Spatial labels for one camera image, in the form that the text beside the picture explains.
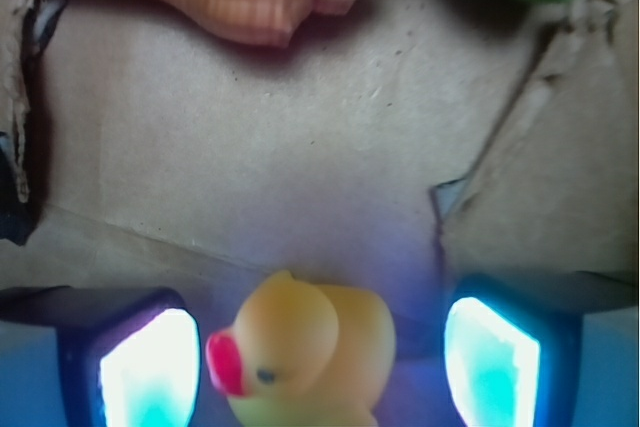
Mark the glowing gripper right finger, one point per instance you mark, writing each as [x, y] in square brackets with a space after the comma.
[511, 350]

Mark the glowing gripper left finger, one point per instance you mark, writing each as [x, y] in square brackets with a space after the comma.
[127, 357]

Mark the yellow rubber duck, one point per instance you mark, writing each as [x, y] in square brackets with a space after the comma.
[304, 354]

